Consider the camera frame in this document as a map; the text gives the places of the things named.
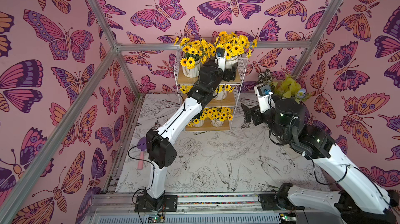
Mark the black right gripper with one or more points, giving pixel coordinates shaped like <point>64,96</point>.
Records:
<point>255,115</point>

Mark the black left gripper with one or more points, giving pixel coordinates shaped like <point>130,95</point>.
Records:
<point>232,74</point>

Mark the sunflower pot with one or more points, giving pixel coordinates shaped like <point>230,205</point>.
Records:
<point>236,46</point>
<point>194,54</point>
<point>198,120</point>
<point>222,92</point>
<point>185,89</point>
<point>218,116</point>

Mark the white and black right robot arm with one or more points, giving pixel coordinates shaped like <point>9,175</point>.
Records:
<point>361,200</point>

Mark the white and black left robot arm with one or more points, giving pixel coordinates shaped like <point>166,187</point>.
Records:
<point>160,142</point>

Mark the green plant in glass vase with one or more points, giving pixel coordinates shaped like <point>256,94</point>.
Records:
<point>288,88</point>

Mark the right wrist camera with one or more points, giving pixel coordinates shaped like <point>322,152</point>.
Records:
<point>264,96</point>

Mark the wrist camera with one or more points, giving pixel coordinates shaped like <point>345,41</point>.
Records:
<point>264,96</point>
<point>220,58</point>

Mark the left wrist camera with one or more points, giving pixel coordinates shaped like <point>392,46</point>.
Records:
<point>220,58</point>

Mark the white wire wooden shelf rack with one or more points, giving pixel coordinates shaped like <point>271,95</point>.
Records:
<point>200,96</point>

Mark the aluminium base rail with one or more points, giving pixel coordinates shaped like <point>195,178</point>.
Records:
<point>203,208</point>

